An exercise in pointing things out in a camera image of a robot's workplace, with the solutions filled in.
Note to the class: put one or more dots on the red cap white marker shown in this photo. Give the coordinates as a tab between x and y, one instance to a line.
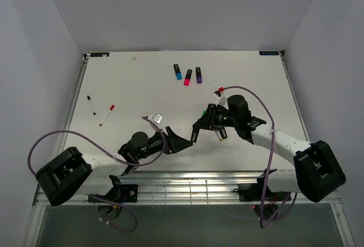
106	115

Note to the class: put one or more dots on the aluminium frame rail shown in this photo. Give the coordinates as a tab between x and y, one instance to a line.
189	188

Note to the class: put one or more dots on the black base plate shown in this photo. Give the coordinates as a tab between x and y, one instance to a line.
253	192
124	193

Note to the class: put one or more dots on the pink cap black highlighter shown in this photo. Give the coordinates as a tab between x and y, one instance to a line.
188	77

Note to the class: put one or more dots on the yellow cap white marker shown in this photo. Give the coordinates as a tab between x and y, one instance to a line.
219	136

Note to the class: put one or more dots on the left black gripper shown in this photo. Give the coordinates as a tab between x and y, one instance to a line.
175	143

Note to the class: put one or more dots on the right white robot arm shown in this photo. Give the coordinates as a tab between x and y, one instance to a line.
317	172

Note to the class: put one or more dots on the left blue corner label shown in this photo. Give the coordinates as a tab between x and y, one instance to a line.
100	54

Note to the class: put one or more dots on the right blue corner label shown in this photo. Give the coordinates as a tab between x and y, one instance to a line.
269	53

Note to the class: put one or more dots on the blue cap black highlighter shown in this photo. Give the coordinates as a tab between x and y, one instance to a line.
177	71

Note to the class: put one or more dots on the purple cap black highlighter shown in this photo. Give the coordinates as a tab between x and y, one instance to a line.
198	75

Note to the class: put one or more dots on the orange black highlighter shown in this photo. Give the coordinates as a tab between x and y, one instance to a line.
223	133

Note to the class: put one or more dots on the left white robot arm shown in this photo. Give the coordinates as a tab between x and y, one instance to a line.
98	176

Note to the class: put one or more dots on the black cap white marker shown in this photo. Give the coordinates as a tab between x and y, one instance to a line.
91	105

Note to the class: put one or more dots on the blue corner label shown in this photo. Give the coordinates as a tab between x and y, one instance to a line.
269	53
100	54

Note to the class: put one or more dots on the green cap black highlighter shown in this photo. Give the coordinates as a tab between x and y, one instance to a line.
194	135

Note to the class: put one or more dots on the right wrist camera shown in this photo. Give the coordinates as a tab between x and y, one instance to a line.
220	98

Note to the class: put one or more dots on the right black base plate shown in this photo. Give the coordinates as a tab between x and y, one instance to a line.
253	192

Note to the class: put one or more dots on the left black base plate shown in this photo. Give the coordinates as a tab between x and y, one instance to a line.
124	193

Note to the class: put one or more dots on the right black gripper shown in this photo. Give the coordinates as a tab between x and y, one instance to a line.
209	119

